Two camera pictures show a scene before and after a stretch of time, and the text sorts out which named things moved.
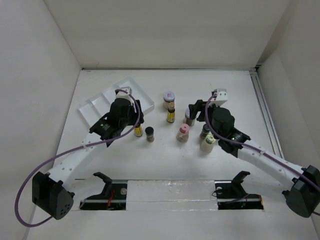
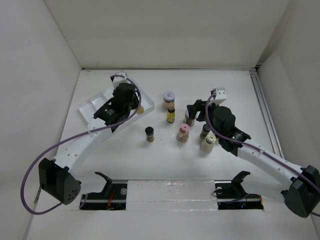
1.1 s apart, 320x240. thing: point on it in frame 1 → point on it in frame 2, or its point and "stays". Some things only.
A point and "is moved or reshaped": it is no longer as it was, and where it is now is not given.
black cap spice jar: [149, 132] stays
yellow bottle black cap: [138, 130] is moved or reshaped
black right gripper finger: [194, 108] stays
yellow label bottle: [170, 117] stays
